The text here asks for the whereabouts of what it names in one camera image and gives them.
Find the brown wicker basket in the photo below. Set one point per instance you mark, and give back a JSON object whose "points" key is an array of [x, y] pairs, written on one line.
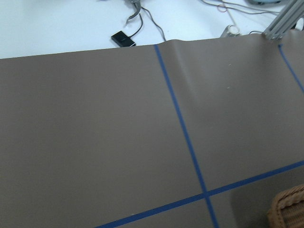
{"points": [[287, 209]]}

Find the aluminium frame post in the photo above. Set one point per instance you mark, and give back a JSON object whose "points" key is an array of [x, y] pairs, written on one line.
{"points": [[288, 16]]}

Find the small black usb hub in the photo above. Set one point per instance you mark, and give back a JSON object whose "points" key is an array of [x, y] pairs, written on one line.
{"points": [[122, 40]]}

